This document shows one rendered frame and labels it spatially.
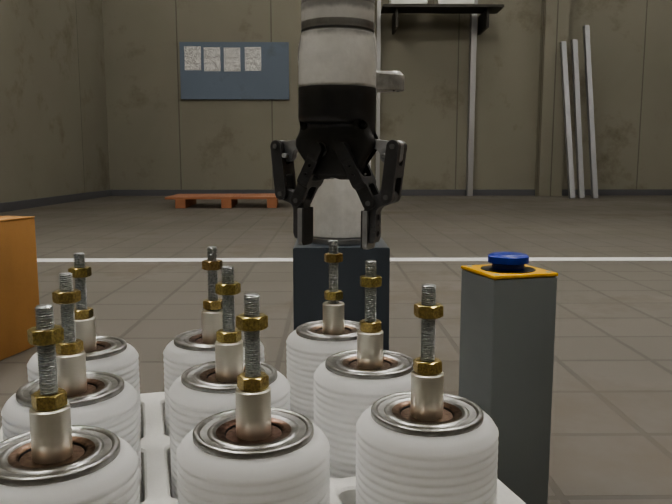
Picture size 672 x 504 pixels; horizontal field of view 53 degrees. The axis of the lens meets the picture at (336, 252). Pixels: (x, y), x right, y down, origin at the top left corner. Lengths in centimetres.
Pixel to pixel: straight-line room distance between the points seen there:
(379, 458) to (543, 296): 30
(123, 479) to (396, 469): 16
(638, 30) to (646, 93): 81
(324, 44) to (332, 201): 39
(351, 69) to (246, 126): 838
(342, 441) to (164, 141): 870
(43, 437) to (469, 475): 25
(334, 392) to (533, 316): 23
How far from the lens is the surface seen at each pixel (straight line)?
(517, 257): 69
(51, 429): 43
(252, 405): 43
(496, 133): 922
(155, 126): 922
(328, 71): 64
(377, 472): 45
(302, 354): 66
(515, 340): 68
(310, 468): 42
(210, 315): 65
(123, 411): 53
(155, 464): 59
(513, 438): 72
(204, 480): 42
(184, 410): 53
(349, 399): 54
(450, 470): 44
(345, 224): 99
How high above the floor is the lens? 42
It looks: 7 degrees down
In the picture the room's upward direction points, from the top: straight up
